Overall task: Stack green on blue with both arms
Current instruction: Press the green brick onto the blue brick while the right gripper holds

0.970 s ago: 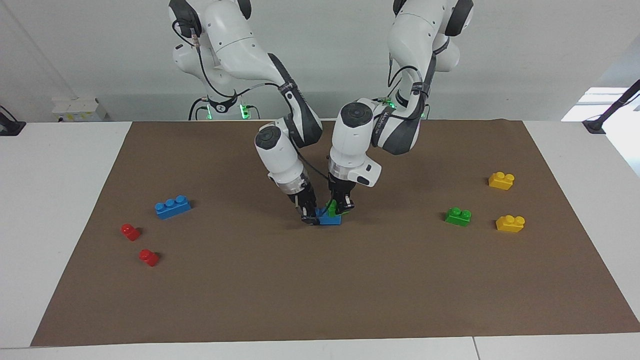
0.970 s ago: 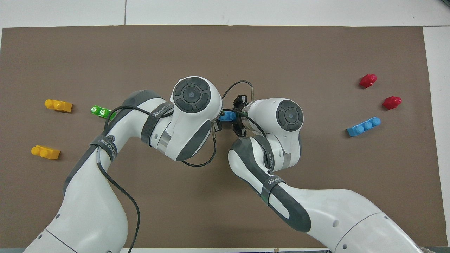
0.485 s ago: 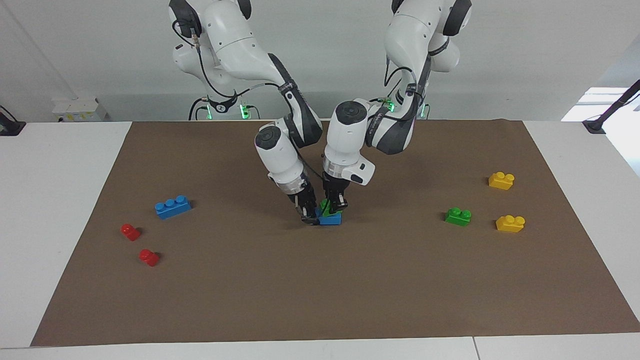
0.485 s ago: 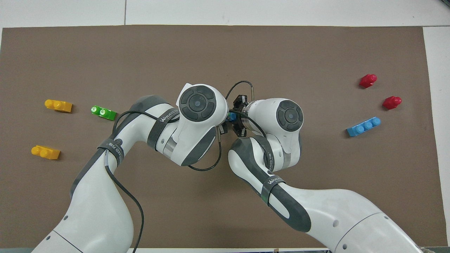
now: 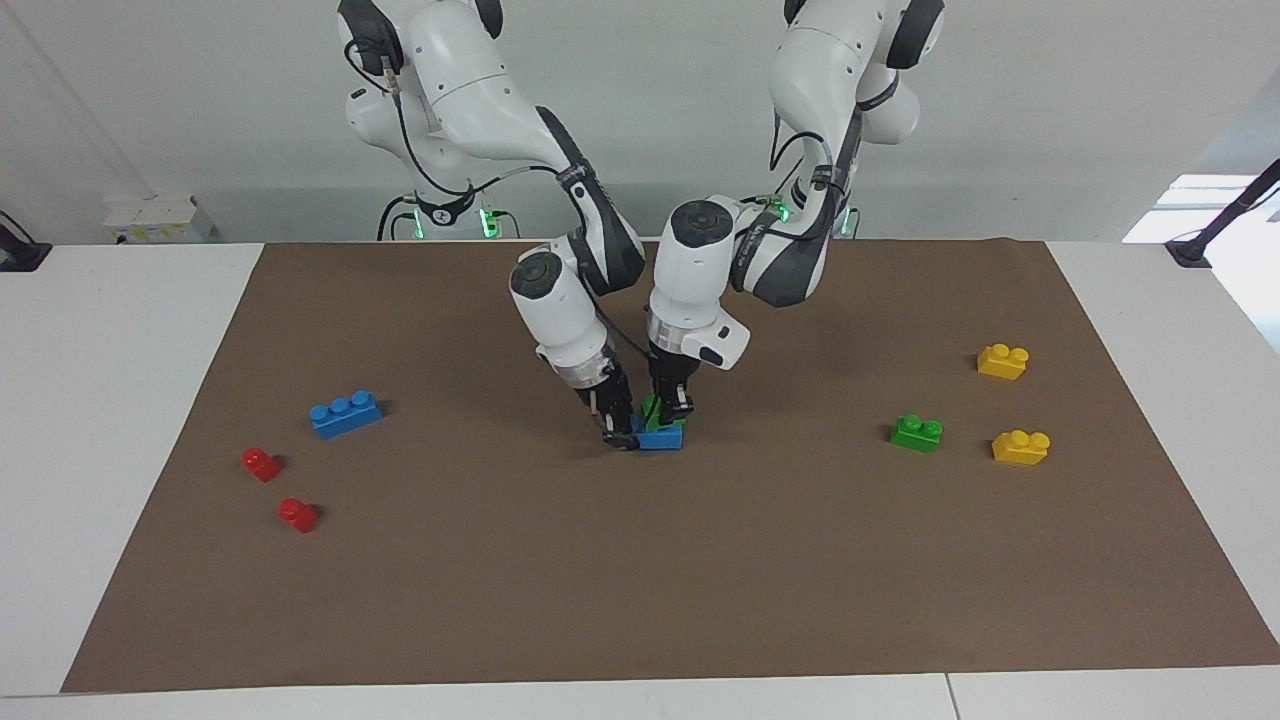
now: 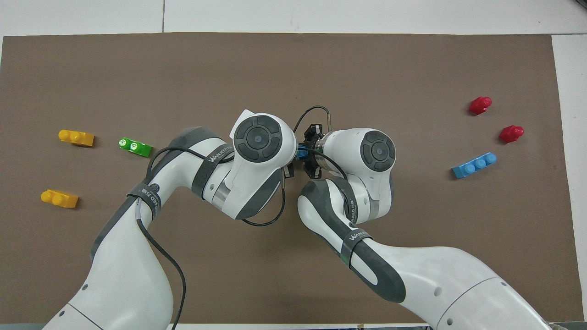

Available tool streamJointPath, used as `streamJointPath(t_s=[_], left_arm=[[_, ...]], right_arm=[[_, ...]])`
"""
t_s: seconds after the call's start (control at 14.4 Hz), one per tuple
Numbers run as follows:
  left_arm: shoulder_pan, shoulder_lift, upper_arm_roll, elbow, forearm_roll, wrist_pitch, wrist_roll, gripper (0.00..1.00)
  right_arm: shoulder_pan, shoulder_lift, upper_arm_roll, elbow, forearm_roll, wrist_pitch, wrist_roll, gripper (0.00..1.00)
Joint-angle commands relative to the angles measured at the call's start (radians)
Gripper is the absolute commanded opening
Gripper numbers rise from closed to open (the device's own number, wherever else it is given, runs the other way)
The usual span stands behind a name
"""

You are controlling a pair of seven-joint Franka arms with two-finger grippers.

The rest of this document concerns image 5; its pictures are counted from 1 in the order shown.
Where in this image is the brown table mat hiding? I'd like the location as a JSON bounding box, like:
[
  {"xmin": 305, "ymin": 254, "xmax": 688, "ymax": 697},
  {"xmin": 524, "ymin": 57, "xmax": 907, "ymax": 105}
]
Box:
[{"xmin": 60, "ymin": 238, "xmax": 1280, "ymax": 694}]

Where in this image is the yellow two-stud brick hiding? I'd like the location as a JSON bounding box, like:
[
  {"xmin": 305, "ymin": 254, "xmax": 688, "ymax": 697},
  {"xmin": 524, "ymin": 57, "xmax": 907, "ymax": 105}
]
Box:
[
  {"xmin": 976, "ymin": 343, "xmax": 1031, "ymax": 382},
  {"xmin": 990, "ymin": 429, "xmax": 1052, "ymax": 467}
]

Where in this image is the white box with yellow label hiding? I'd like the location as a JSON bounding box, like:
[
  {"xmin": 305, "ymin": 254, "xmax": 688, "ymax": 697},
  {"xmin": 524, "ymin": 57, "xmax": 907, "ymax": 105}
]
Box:
[{"xmin": 105, "ymin": 195, "xmax": 216, "ymax": 246}]

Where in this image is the black table clamp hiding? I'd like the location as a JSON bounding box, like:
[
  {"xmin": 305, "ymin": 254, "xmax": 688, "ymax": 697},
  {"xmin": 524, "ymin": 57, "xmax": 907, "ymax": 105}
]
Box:
[{"xmin": 0, "ymin": 210, "xmax": 53, "ymax": 273}]

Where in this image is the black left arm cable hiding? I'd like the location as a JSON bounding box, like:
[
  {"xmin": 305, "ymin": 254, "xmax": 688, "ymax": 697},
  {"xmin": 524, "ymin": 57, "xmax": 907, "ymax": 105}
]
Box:
[{"xmin": 768, "ymin": 108, "xmax": 863, "ymax": 226}]

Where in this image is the black right base cable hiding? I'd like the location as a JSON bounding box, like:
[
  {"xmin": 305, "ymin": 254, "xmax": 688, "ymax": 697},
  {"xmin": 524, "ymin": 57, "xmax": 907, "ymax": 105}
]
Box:
[{"xmin": 377, "ymin": 193, "xmax": 421, "ymax": 242}]

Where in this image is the black camera stand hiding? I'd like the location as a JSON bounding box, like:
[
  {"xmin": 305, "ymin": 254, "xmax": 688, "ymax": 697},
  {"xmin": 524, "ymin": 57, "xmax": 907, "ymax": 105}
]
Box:
[{"xmin": 1165, "ymin": 158, "xmax": 1280, "ymax": 269}]

